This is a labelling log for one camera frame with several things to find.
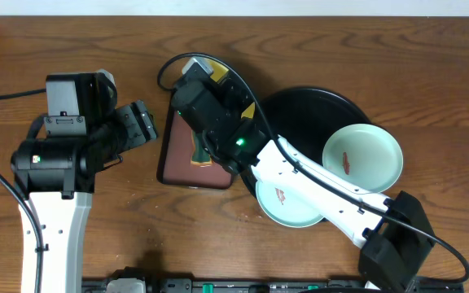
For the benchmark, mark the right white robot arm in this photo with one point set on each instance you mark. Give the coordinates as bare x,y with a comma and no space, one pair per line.
394,235

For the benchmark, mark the yellow plate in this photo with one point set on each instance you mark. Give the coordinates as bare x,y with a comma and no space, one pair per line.
219,73

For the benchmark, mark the green yellow sponge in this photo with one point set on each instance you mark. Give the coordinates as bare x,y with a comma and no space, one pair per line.
199,157

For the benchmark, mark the green plate with stain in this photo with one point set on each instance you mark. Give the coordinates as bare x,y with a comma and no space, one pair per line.
364,155

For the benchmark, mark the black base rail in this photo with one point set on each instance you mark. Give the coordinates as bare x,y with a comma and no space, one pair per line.
138,280

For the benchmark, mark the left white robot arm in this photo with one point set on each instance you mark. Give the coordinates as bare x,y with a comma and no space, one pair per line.
56,175

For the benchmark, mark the round black tray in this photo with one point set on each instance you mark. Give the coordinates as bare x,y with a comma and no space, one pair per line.
306,117

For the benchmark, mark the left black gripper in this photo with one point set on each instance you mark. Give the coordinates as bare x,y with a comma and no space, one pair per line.
142,120

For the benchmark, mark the rectangular black water tray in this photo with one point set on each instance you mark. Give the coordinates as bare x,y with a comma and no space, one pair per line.
175,167

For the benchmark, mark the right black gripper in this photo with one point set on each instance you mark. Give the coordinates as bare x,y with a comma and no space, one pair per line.
234,87

